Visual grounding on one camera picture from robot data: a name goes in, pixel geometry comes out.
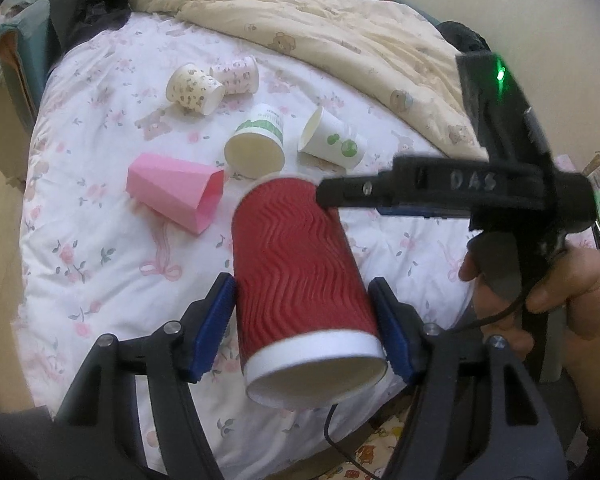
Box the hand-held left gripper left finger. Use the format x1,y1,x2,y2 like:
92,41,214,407
56,272,238,480

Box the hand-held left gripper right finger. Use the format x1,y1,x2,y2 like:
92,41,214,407
367,276,571,480

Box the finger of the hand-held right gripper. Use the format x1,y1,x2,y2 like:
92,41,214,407
316,156,493,220

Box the red ribbed paper cup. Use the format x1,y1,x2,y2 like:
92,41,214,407
231,172,387,409

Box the green dotted white paper cup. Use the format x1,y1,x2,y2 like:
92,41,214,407
298,105,368,171

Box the pink faceted paper cup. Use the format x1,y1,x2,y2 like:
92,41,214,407
126,154,225,236

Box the green banded paper cup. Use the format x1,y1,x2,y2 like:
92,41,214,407
223,103,286,180

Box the pink bear print paper cup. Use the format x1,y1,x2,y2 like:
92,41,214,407
209,56,259,96

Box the cream bear print paper cup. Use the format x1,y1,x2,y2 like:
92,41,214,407
166,63,226,117

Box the person's right hand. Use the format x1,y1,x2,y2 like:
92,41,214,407
459,238,600,443

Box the floral white bed sheet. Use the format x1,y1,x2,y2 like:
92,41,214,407
19,10,486,480

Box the beige bear print quilt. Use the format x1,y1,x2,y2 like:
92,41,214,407
128,0,490,162

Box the dark clothing pile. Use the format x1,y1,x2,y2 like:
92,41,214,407
47,0,133,58

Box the black cable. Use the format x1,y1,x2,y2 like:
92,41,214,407
324,290,526,480

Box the teal bed frame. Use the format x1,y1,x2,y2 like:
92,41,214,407
0,0,61,131

